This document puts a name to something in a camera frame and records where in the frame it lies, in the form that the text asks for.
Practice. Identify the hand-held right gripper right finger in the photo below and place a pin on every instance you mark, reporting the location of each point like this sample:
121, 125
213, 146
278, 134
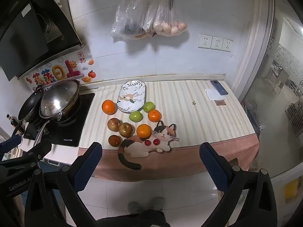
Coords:
213, 167

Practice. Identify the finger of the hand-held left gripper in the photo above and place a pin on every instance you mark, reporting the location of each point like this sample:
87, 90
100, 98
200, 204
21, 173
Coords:
40, 149
10, 143

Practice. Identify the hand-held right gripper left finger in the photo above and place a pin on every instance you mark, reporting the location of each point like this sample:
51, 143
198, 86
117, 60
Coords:
88, 163

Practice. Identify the small dark orange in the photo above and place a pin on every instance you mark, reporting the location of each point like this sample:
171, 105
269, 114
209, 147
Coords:
114, 140

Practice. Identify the red apple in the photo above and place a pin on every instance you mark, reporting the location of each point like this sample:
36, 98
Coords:
125, 129
113, 124

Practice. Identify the large orange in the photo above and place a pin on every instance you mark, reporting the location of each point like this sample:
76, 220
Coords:
109, 106

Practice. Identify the green apple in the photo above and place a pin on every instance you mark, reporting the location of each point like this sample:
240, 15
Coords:
149, 106
135, 116

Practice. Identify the floral oval ceramic plate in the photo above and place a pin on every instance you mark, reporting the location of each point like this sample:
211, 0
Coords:
131, 96

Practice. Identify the white kitchen cabinet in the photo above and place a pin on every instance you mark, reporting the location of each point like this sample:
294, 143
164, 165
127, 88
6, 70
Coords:
59, 156

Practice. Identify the black frying pan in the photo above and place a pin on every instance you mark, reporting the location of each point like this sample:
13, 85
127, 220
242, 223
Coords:
29, 106

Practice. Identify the black induction cooktop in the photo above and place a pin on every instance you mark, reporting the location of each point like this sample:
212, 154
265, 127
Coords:
78, 123

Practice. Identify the striped pink-edged tablecloth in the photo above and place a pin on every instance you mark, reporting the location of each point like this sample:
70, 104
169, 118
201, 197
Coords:
189, 123

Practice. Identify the steel wok with lid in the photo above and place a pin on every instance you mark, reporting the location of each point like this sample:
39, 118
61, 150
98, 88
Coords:
60, 100

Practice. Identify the cat-shaped mat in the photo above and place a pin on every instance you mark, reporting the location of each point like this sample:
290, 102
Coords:
142, 149

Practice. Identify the red cherry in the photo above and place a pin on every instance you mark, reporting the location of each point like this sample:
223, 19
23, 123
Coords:
156, 142
148, 142

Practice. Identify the grey fuzzy slipper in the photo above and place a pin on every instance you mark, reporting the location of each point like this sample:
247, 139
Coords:
135, 207

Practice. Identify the small brown card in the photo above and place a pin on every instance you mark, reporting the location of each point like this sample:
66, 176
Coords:
220, 102

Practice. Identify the white paper sheet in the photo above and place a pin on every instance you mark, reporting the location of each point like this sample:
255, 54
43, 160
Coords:
213, 94

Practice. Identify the person's dark trousers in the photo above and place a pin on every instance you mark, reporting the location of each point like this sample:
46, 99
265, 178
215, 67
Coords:
139, 220

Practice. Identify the blue smartphone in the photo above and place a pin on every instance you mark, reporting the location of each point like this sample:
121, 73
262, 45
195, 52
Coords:
219, 87

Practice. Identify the glass sliding door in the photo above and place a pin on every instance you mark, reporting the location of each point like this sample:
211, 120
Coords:
279, 99

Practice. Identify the black range hood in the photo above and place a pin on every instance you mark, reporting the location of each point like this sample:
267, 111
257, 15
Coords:
28, 28

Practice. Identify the clear plastic bag dark contents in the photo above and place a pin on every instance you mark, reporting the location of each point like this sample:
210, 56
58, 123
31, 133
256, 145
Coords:
129, 19

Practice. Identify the clear plastic bag of eggs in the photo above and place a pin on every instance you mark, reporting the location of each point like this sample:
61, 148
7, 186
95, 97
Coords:
167, 20

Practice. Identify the colourful wall sticker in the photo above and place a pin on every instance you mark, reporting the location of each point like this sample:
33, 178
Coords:
61, 72

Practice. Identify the white wall socket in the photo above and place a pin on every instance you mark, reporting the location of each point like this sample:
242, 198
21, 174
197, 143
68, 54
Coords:
227, 45
204, 41
217, 43

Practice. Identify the white door frame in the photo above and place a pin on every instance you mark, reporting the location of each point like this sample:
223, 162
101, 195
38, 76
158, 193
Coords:
255, 47

